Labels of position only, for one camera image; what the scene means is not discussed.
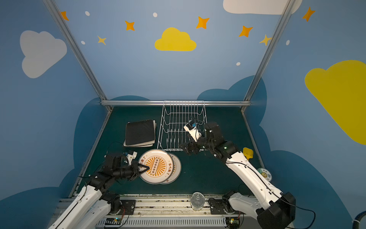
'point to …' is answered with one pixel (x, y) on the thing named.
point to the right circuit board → (232, 222)
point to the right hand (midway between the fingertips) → (186, 138)
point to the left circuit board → (113, 221)
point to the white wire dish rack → (175, 114)
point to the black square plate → (139, 132)
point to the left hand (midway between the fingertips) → (149, 167)
